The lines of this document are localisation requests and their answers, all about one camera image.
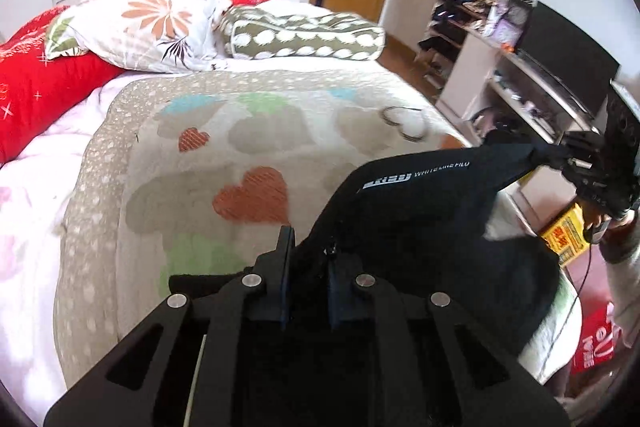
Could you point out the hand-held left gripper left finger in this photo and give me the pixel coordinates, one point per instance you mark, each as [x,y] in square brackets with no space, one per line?
[286,267]

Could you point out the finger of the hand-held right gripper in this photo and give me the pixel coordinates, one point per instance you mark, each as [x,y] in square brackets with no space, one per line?
[585,174]
[582,138]

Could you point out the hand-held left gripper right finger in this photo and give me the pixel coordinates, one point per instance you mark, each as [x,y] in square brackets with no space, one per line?
[334,294]

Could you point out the black pants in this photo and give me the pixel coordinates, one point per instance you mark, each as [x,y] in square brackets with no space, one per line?
[425,217]

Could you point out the person's right hand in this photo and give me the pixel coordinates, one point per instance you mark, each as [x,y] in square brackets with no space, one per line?
[597,222]

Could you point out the yellow box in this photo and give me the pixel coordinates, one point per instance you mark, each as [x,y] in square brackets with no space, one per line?
[565,237]

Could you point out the black television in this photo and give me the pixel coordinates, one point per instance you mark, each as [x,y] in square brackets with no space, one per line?
[565,52]

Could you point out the white television stand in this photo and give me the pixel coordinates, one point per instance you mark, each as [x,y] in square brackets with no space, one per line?
[505,82]

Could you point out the heart-printed blanket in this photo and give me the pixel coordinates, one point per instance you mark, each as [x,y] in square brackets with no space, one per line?
[225,147]

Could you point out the red bag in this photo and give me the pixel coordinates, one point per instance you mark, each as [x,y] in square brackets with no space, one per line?
[595,342]

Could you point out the green dotted pillow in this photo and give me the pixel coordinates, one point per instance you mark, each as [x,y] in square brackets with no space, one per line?
[305,37]

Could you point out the white bed sheet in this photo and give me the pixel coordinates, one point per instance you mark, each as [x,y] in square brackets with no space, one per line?
[35,207]

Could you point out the floral pillow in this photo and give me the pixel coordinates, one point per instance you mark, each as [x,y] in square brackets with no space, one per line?
[135,27]

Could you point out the red quilt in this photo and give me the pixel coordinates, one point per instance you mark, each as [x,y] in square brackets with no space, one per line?
[40,82]

